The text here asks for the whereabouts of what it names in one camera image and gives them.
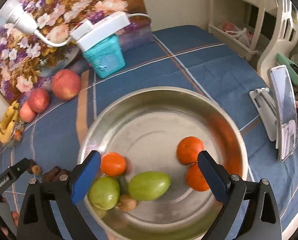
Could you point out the red apple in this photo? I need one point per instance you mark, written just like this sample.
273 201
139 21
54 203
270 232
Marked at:
66 84
39 100

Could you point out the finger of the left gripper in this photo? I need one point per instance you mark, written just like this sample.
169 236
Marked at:
12 173

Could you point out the blue plaid tablecloth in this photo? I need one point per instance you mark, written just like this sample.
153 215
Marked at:
186 57

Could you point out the white chair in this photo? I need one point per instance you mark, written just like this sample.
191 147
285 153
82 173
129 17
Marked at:
258 30

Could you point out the clear plastic fruit tray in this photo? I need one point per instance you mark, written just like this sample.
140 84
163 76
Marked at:
15 137

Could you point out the silver metal plate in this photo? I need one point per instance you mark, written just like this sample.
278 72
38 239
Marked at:
146 127

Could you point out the teal house-shaped box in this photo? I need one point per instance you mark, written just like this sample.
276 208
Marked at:
106 57

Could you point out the small green jujube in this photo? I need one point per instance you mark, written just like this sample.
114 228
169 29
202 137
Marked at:
104 193

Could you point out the large green jujube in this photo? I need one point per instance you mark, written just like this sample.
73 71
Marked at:
149 185

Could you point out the white phone stand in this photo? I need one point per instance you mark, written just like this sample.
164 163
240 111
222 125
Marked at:
265 106

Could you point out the smartphone on stand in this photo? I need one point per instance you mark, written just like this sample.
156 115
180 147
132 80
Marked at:
286 113

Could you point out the dark red date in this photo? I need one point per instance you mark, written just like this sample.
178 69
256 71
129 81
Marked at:
62 172
50 175

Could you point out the pink apple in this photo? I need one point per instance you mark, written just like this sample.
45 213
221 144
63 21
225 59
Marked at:
26 113

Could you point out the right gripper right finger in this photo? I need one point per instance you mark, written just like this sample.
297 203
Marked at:
261 220

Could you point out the brown longan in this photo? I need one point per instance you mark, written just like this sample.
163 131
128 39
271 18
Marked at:
126 203
36 170

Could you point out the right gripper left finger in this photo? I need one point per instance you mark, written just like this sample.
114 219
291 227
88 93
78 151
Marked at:
37 220

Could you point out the orange tangerine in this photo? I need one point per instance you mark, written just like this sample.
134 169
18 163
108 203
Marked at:
195 179
113 164
188 150

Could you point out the yellow banana bunch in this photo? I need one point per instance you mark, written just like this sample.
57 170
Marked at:
8 122

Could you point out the person's left hand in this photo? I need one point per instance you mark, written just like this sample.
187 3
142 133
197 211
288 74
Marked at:
13 217

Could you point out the white power strip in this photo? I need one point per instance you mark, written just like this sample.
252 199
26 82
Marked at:
86 34

